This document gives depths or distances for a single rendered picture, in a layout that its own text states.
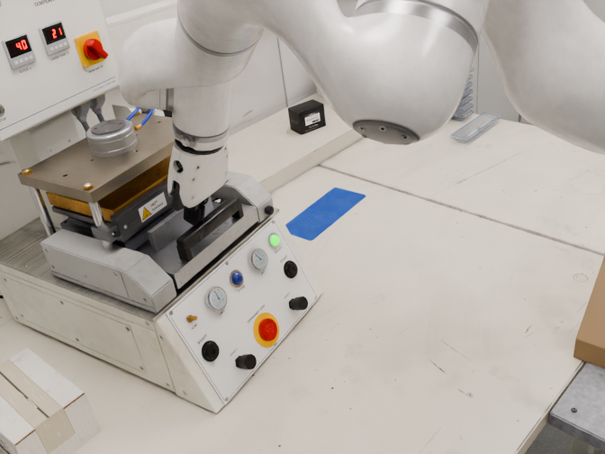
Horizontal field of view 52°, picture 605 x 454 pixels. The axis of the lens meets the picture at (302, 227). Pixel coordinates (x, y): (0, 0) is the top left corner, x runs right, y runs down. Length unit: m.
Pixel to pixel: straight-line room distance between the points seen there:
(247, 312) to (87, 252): 0.28
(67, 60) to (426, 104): 0.85
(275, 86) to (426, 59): 1.56
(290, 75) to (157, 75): 1.29
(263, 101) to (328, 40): 1.52
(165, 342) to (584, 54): 0.72
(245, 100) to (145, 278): 1.04
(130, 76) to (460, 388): 0.68
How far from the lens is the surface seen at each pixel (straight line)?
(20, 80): 1.16
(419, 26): 0.47
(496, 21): 0.57
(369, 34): 0.47
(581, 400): 1.07
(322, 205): 1.53
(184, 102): 0.88
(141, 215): 1.04
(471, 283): 1.26
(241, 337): 1.08
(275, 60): 1.99
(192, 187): 0.96
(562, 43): 0.55
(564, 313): 1.21
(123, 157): 1.07
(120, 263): 1.00
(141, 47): 0.80
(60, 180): 1.05
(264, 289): 1.13
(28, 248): 1.28
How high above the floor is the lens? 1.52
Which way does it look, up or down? 32 degrees down
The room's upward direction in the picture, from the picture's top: 8 degrees counter-clockwise
